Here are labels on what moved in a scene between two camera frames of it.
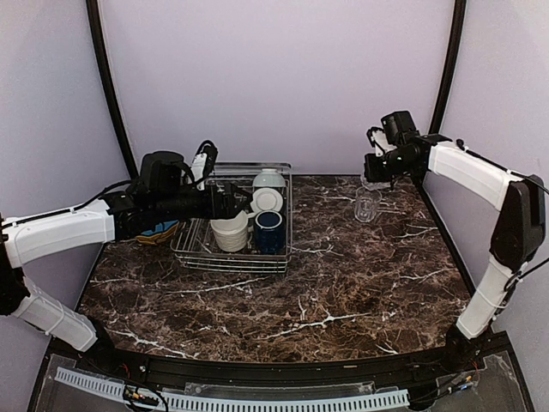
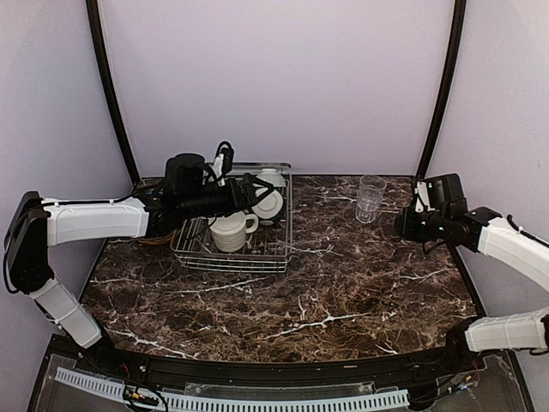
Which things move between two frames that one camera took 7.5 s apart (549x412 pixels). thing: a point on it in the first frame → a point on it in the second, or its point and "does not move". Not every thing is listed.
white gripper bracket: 382,143 → 422,190
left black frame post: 93,12 does not move
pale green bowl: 268,177 does not move
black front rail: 251,372 does not move
